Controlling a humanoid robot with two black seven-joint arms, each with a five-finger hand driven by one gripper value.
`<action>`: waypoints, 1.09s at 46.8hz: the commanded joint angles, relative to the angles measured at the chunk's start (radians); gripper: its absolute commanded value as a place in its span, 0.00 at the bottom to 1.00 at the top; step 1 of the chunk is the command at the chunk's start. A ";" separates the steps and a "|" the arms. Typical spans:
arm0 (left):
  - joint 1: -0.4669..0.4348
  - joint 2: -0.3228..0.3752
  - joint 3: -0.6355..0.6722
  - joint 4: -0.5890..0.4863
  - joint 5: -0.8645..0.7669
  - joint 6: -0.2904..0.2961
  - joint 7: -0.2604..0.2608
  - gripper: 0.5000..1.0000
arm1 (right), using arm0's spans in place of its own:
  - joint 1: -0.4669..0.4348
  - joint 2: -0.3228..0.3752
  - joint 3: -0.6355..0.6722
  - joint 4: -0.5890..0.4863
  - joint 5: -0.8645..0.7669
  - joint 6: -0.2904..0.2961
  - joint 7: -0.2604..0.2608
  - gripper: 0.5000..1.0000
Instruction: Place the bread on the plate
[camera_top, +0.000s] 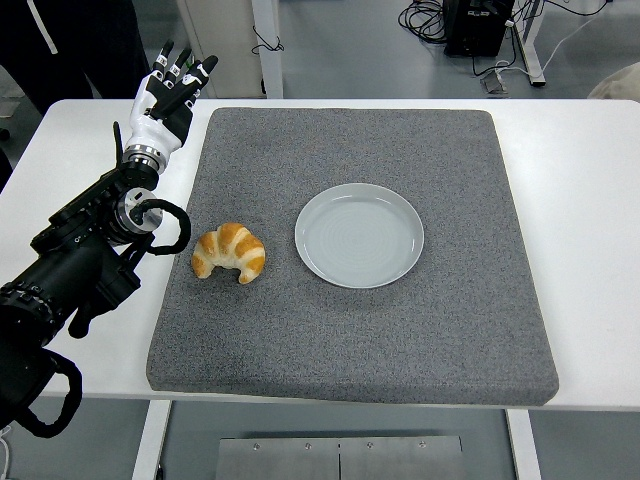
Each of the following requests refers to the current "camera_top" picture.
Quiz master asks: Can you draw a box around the light grey round plate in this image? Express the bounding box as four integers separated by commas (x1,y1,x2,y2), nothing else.
293,182,426,290

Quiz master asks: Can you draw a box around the black computer box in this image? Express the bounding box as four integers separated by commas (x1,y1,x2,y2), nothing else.
443,0,516,57

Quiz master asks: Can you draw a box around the person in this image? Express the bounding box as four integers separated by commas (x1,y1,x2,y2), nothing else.
0,0,153,117

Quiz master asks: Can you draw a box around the thin black hanging cable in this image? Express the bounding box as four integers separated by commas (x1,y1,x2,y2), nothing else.
251,24,285,55

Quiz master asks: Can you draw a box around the beige rounded object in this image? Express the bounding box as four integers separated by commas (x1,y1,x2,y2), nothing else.
587,67,640,100

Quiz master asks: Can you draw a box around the white table leg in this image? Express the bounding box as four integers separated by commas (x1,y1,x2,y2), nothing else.
504,408,544,480
130,399,174,480

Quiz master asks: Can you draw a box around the white desk leg with foot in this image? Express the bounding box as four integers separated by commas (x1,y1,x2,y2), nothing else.
514,0,547,88

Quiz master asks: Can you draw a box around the black floor cable bundle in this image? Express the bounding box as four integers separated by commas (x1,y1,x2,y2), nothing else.
398,0,449,46

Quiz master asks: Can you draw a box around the small grey floor adapter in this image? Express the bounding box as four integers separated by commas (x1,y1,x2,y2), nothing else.
479,69,509,95

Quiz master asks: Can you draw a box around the white desk post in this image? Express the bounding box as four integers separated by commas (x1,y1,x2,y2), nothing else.
249,0,285,99

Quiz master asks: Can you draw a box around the grey speckled mat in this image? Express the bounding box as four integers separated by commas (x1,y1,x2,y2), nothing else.
144,106,560,407

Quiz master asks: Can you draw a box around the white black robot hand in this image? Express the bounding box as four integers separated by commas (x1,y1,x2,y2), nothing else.
123,39,220,156

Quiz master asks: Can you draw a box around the golden croissant bread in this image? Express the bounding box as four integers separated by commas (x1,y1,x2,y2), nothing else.
191,222,267,285

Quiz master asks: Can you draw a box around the grey metal plate with screws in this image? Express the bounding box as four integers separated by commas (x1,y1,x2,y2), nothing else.
217,435,465,480

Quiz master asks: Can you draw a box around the white cabinet panel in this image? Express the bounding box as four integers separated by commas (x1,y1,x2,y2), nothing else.
175,0,264,99

